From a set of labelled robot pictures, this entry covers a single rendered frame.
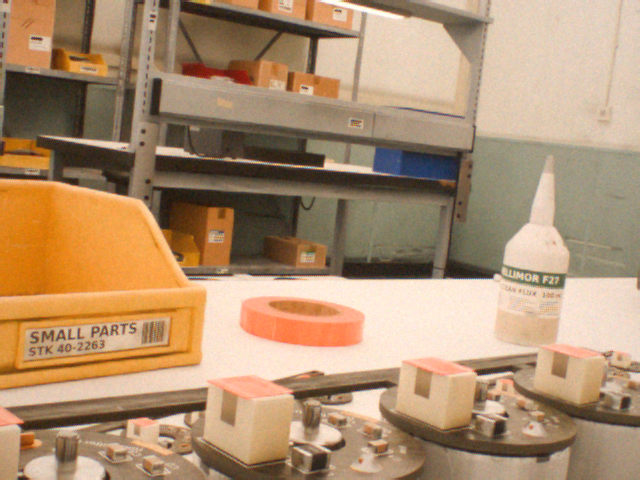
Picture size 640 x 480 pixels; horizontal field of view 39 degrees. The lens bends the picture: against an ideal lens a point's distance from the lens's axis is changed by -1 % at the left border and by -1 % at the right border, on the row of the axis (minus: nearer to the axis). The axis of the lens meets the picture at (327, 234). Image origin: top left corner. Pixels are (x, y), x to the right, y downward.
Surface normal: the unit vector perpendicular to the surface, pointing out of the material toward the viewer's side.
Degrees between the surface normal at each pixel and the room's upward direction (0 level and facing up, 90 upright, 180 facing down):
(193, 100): 90
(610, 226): 90
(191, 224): 91
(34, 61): 90
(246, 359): 0
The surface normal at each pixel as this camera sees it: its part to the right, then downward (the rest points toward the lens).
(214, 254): 0.69, 0.15
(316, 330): 0.20, 0.12
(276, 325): -0.36, 0.05
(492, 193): -0.77, -0.03
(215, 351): 0.11, -0.99
